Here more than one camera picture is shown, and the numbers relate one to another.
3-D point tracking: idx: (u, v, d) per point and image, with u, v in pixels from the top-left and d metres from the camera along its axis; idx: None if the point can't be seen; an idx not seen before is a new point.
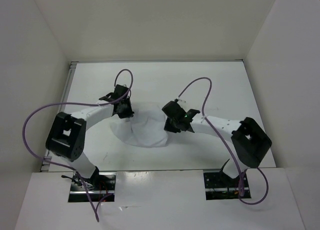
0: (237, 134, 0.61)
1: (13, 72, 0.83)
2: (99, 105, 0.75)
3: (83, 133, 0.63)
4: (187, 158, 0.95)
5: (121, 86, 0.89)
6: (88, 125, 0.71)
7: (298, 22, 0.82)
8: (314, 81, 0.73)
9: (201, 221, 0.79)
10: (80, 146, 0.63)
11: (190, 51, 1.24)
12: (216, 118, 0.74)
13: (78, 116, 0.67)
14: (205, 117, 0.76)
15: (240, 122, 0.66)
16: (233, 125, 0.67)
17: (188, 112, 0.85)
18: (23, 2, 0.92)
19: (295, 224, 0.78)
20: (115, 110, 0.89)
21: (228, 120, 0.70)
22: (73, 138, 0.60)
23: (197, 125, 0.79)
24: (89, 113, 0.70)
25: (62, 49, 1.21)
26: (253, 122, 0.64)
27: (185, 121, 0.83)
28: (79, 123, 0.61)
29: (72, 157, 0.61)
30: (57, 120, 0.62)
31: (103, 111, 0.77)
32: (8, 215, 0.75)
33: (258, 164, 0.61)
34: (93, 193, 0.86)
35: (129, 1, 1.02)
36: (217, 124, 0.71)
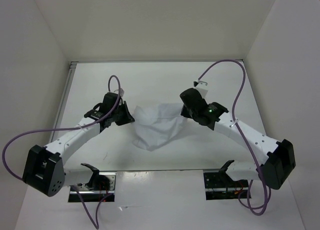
0: (274, 159, 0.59)
1: (12, 71, 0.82)
2: (80, 127, 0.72)
3: (60, 167, 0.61)
4: (187, 158, 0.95)
5: (110, 97, 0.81)
6: (69, 153, 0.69)
7: (298, 22, 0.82)
8: (314, 82, 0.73)
9: (201, 221, 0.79)
10: (59, 180, 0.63)
11: (190, 51, 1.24)
12: (248, 128, 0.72)
13: (54, 148, 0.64)
14: (236, 122, 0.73)
15: (277, 143, 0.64)
16: (270, 144, 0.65)
17: (213, 107, 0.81)
18: (22, 1, 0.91)
19: (295, 224, 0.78)
20: (104, 126, 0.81)
21: (262, 135, 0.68)
22: (49, 175, 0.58)
23: (223, 126, 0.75)
24: (68, 143, 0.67)
25: (61, 49, 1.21)
26: (290, 147, 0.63)
27: (209, 116, 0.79)
28: (54, 160, 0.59)
29: (50, 192, 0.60)
30: (31, 155, 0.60)
31: (88, 134, 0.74)
32: (8, 216, 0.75)
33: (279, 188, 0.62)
34: (93, 193, 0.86)
35: (129, 0, 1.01)
36: (250, 136, 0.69)
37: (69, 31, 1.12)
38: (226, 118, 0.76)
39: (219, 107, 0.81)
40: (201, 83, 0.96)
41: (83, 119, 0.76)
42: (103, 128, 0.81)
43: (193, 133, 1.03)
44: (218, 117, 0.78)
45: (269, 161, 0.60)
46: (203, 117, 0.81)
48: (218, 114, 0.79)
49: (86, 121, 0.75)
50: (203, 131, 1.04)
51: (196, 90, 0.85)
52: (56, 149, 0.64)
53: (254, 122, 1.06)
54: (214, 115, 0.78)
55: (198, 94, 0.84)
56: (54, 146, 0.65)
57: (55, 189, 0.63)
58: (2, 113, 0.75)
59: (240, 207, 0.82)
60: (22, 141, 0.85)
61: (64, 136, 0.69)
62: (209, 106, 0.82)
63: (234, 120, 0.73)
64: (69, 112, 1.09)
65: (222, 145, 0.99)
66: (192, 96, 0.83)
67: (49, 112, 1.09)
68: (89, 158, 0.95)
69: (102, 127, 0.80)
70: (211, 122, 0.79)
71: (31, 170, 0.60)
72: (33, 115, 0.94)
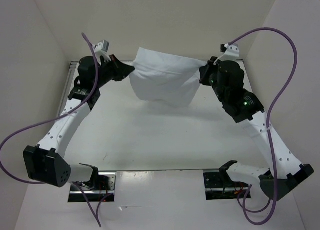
0: (291, 183, 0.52)
1: (13, 71, 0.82)
2: (68, 115, 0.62)
3: (61, 160, 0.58)
4: (187, 158, 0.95)
5: (85, 68, 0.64)
6: (64, 147, 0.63)
7: (298, 23, 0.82)
8: (314, 82, 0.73)
9: (201, 221, 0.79)
10: (65, 171, 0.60)
11: (190, 51, 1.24)
12: (278, 139, 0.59)
13: (46, 145, 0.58)
14: (269, 129, 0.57)
15: (300, 168, 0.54)
16: (293, 165, 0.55)
17: (251, 99, 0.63)
18: (22, 1, 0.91)
19: (295, 224, 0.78)
20: (93, 102, 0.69)
21: (290, 153, 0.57)
22: (54, 170, 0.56)
23: (252, 127, 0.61)
24: (61, 135, 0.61)
25: (62, 49, 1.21)
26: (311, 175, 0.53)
27: (241, 110, 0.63)
28: (52, 157, 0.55)
29: (60, 183, 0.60)
30: (26, 156, 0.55)
31: (78, 117, 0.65)
32: (8, 216, 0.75)
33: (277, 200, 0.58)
34: (93, 193, 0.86)
35: (129, 1, 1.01)
36: (276, 148, 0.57)
37: (69, 31, 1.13)
38: (259, 120, 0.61)
39: (258, 104, 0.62)
40: (231, 48, 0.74)
41: (67, 103, 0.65)
42: (94, 103, 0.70)
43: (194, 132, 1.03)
44: (251, 115, 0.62)
45: (286, 183, 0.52)
46: (231, 105, 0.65)
48: (252, 111, 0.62)
49: (71, 104, 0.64)
50: (203, 131, 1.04)
51: (241, 72, 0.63)
52: (49, 144, 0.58)
53: None
54: (247, 111, 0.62)
55: (241, 78, 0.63)
56: (46, 143, 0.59)
57: (64, 179, 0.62)
58: (3, 113, 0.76)
59: (240, 207, 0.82)
60: (22, 140, 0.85)
61: (53, 128, 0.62)
62: (247, 96, 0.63)
63: (268, 127, 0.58)
64: None
65: (222, 144, 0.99)
66: (234, 80, 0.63)
67: (49, 112, 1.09)
68: (89, 158, 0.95)
69: (92, 104, 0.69)
70: (237, 115, 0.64)
71: (33, 168, 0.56)
72: (33, 115, 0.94)
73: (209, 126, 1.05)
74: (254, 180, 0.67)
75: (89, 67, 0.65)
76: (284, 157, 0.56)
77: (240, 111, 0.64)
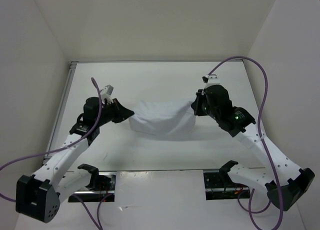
0: (294, 188, 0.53)
1: (13, 71, 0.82)
2: (67, 147, 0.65)
3: (53, 193, 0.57)
4: (188, 158, 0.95)
5: (89, 108, 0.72)
6: (59, 179, 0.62)
7: (298, 23, 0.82)
8: (314, 82, 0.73)
9: (201, 221, 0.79)
10: (55, 205, 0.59)
11: (191, 51, 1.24)
12: (274, 147, 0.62)
13: (42, 176, 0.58)
14: (263, 138, 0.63)
15: (300, 171, 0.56)
16: (292, 170, 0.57)
17: (241, 113, 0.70)
18: (22, 1, 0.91)
19: (295, 224, 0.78)
20: (92, 138, 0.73)
21: (287, 157, 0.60)
22: (43, 204, 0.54)
23: (246, 138, 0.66)
24: (57, 167, 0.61)
25: (61, 49, 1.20)
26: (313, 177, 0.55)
27: (233, 123, 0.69)
28: (45, 188, 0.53)
29: (47, 219, 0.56)
30: (19, 186, 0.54)
31: (77, 151, 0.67)
32: (7, 216, 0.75)
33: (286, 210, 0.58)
34: (93, 193, 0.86)
35: (129, 1, 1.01)
36: (273, 156, 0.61)
37: (69, 31, 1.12)
38: (252, 131, 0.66)
39: (248, 115, 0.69)
40: (211, 77, 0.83)
41: (69, 137, 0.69)
42: (91, 140, 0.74)
43: (194, 133, 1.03)
44: (244, 127, 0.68)
45: (288, 188, 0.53)
46: (225, 122, 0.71)
48: (244, 124, 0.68)
49: (72, 138, 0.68)
50: (203, 131, 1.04)
51: (225, 92, 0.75)
52: (45, 176, 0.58)
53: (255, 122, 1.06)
54: (239, 124, 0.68)
55: (226, 98, 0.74)
56: (42, 174, 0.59)
57: (52, 214, 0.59)
58: (2, 113, 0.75)
59: (240, 207, 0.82)
60: (22, 141, 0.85)
61: (52, 159, 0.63)
62: (237, 112, 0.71)
63: (261, 136, 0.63)
64: (69, 112, 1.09)
65: (222, 145, 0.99)
66: (220, 100, 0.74)
67: (49, 112, 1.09)
68: (89, 158, 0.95)
69: (90, 140, 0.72)
70: (233, 130, 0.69)
71: (24, 200, 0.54)
72: (33, 116, 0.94)
73: (209, 127, 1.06)
74: (259, 186, 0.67)
75: (93, 105, 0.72)
76: (282, 163, 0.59)
77: (233, 125, 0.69)
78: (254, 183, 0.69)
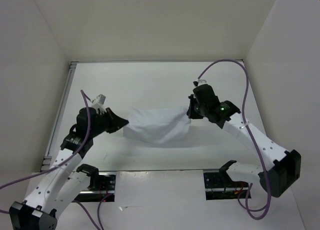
0: (280, 168, 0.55)
1: (13, 71, 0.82)
2: (58, 167, 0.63)
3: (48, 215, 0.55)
4: (187, 158, 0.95)
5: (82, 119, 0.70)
6: (53, 200, 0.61)
7: (298, 22, 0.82)
8: (313, 82, 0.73)
9: (201, 221, 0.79)
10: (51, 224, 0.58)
11: (190, 51, 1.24)
12: (259, 132, 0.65)
13: (34, 200, 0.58)
14: (247, 125, 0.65)
15: (285, 152, 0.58)
16: (277, 152, 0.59)
17: (226, 105, 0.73)
18: (22, 1, 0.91)
19: (295, 224, 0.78)
20: (85, 151, 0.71)
21: (271, 141, 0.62)
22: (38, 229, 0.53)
23: (232, 127, 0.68)
24: (48, 190, 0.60)
25: (61, 49, 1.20)
26: (299, 157, 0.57)
27: (219, 115, 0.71)
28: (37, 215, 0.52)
29: None
30: (12, 213, 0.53)
31: (69, 168, 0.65)
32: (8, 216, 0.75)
33: (277, 196, 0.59)
34: (93, 193, 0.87)
35: (129, 1, 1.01)
36: (258, 141, 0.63)
37: (69, 31, 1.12)
38: (236, 119, 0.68)
39: (233, 107, 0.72)
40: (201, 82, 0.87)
41: (60, 153, 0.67)
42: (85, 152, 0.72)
43: (194, 133, 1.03)
44: (230, 116, 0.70)
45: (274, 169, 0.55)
46: (212, 114, 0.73)
48: (230, 114, 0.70)
49: (63, 155, 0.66)
50: (203, 131, 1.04)
51: (210, 87, 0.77)
52: (37, 201, 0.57)
53: (254, 122, 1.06)
54: (225, 114, 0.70)
55: (212, 93, 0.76)
56: (33, 199, 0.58)
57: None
58: (2, 113, 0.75)
59: (240, 207, 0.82)
60: (21, 141, 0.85)
61: (43, 181, 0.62)
62: (222, 104, 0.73)
63: (245, 123, 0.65)
64: (69, 112, 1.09)
65: (222, 145, 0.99)
66: (206, 94, 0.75)
67: (49, 112, 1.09)
68: (89, 158, 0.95)
69: (83, 153, 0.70)
70: (220, 121, 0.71)
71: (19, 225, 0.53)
72: (33, 116, 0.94)
73: (209, 126, 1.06)
74: (254, 178, 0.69)
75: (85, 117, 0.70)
76: (267, 146, 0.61)
77: (219, 117, 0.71)
78: (251, 176, 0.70)
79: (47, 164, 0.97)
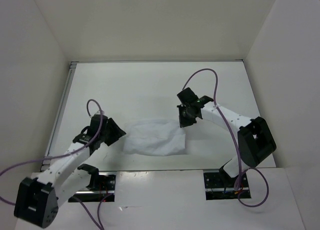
0: (245, 130, 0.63)
1: (13, 71, 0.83)
2: (70, 154, 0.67)
3: (53, 198, 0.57)
4: (187, 158, 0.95)
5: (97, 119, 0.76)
6: (59, 186, 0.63)
7: (298, 22, 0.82)
8: (313, 81, 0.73)
9: (201, 221, 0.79)
10: (54, 209, 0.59)
11: (190, 51, 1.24)
12: (229, 111, 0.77)
13: (45, 180, 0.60)
14: (217, 106, 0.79)
15: (251, 121, 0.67)
16: (243, 120, 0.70)
17: (202, 98, 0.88)
18: (22, 2, 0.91)
19: (295, 224, 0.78)
20: (93, 149, 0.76)
21: (238, 115, 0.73)
22: (41, 207, 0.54)
23: (207, 112, 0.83)
24: (60, 172, 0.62)
25: (62, 49, 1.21)
26: (263, 123, 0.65)
27: (197, 106, 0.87)
28: (45, 191, 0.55)
29: (44, 224, 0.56)
30: (21, 188, 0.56)
31: (79, 159, 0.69)
32: (7, 215, 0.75)
33: (256, 166, 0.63)
34: (93, 193, 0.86)
35: (129, 1, 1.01)
36: (228, 117, 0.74)
37: (69, 31, 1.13)
38: (209, 105, 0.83)
39: (207, 99, 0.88)
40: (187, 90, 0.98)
41: (72, 145, 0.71)
42: (93, 150, 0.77)
43: (194, 134, 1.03)
44: (204, 104, 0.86)
45: (240, 131, 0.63)
46: (192, 107, 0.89)
48: (205, 102, 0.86)
49: (75, 146, 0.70)
50: (203, 130, 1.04)
51: (190, 89, 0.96)
52: (47, 180, 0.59)
53: None
54: (200, 103, 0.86)
55: (191, 92, 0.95)
56: (44, 177, 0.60)
57: (49, 219, 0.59)
58: (3, 113, 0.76)
59: (240, 207, 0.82)
60: (22, 141, 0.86)
61: (55, 164, 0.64)
62: (199, 99, 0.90)
63: (215, 105, 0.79)
64: (69, 112, 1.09)
65: (222, 144, 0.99)
66: (187, 94, 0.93)
67: (49, 112, 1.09)
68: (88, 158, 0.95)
69: (92, 150, 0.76)
70: (199, 111, 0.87)
71: (24, 203, 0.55)
72: (33, 116, 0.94)
73: (209, 127, 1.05)
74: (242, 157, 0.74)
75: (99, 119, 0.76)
76: (235, 118, 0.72)
77: (198, 108, 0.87)
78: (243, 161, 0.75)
79: (47, 164, 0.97)
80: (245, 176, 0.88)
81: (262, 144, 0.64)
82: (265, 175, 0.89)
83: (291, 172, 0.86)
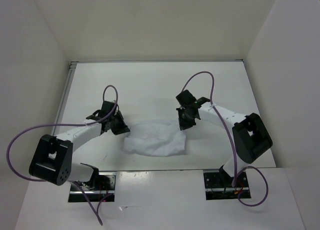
0: (239, 126, 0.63)
1: (13, 71, 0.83)
2: (86, 125, 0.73)
3: (70, 156, 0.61)
4: (187, 158, 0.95)
5: (109, 103, 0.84)
6: (75, 147, 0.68)
7: (298, 23, 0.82)
8: (313, 82, 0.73)
9: (202, 221, 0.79)
10: (67, 170, 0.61)
11: (190, 51, 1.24)
12: (224, 110, 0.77)
13: (64, 137, 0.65)
14: (213, 105, 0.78)
15: (246, 117, 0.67)
16: (238, 117, 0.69)
17: (199, 99, 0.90)
18: (22, 1, 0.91)
19: (295, 225, 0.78)
20: (104, 128, 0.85)
21: (234, 112, 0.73)
22: (58, 162, 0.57)
23: (204, 111, 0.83)
24: (76, 135, 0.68)
25: (62, 49, 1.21)
26: (258, 119, 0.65)
27: (194, 107, 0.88)
28: (65, 146, 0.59)
29: (58, 182, 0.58)
30: (41, 142, 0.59)
31: (91, 131, 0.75)
32: (8, 215, 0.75)
33: (252, 162, 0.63)
34: (93, 193, 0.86)
35: (128, 1, 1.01)
36: (224, 114, 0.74)
37: (70, 31, 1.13)
38: (206, 106, 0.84)
39: (205, 99, 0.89)
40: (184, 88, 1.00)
41: (86, 120, 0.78)
42: (103, 130, 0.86)
43: (194, 134, 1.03)
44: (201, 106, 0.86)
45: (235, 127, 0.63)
46: (190, 108, 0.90)
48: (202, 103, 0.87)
49: (89, 120, 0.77)
50: (203, 130, 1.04)
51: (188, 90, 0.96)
52: (66, 137, 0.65)
53: None
54: (197, 104, 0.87)
55: (189, 94, 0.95)
56: (64, 135, 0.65)
57: (63, 179, 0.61)
58: (2, 113, 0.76)
59: (240, 207, 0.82)
60: (22, 140, 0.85)
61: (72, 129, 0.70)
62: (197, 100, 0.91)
63: (211, 104, 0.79)
64: (69, 112, 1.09)
65: (221, 144, 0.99)
66: (186, 95, 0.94)
67: (49, 112, 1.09)
68: (88, 158, 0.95)
69: (102, 130, 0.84)
70: (197, 112, 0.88)
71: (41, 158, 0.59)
72: (33, 115, 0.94)
73: (209, 126, 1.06)
74: None
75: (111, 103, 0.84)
76: (230, 116, 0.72)
77: (195, 108, 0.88)
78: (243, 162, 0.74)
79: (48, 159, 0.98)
80: (245, 177, 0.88)
81: (259, 140, 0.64)
82: (265, 175, 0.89)
83: (290, 172, 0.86)
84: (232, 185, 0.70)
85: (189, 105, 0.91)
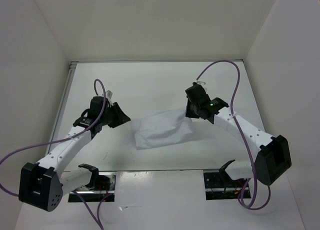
0: (267, 153, 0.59)
1: (13, 71, 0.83)
2: (71, 138, 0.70)
3: (57, 181, 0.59)
4: (197, 147, 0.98)
5: (96, 103, 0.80)
6: (63, 168, 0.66)
7: (298, 23, 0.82)
8: (313, 82, 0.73)
9: (202, 221, 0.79)
10: (57, 194, 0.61)
11: (190, 51, 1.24)
12: (246, 123, 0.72)
13: (48, 163, 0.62)
14: (234, 116, 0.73)
15: (271, 138, 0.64)
16: (263, 138, 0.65)
17: (215, 102, 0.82)
18: (22, 1, 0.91)
19: (295, 225, 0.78)
20: (95, 132, 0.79)
21: (258, 129, 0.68)
22: (45, 192, 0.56)
23: (221, 119, 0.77)
24: (61, 156, 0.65)
25: (62, 49, 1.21)
26: (284, 142, 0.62)
27: (209, 110, 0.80)
28: (49, 175, 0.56)
29: (50, 208, 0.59)
30: (23, 172, 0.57)
31: (80, 142, 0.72)
32: (7, 216, 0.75)
33: (270, 184, 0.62)
34: (93, 193, 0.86)
35: (128, 1, 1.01)
36: (246, 130, 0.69)
37: (69, 31, 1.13)
38: (225, 112, 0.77)
39: (221, 102, 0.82)
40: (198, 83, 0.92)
41: (73, 129, 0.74)
42: (95, 133, 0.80)
43: (199, 126, 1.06)
44: (218, 110, 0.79)
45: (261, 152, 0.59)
46: (203, 109, 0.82)
48: (219, 107, 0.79)
49: (76, 130, 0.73)
50: (203, 130, 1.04)
51: (200, 85, 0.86)
52: (49, 163, 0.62)
53: (254, 121, 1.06)
54: (214, 108, 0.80)
55: (202, 90, 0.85)
56: (46, 161, 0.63)
57: (55, 203, 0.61)
58: (3, 113, 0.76)
59: (240, 207, 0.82)
60: (22, 141, 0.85)
61: (56, 149, 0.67)
62: (211, 101, 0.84)
63: (232, 114, 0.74)
64: (69, 112, 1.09)
65: (222, 145, 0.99)
66: (198, 92, 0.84)
67: (49, 112, 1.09)
68: (89, 158, 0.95)
69: (93, 133, 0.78)
70: (211, 115, 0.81)
71: (27, 188, 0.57)
72: (33, 116, 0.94)
73: (209, 126, 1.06)
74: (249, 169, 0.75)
75: (99, 101, 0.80)
76: (254, 134, 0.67)
77: (211, 112, 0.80)
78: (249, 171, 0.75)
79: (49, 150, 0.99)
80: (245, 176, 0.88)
81: (279, 160, 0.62)
82: None
83: (290, 172, 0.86)
84: (241, 198, 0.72)
85: (203, 106, 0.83)
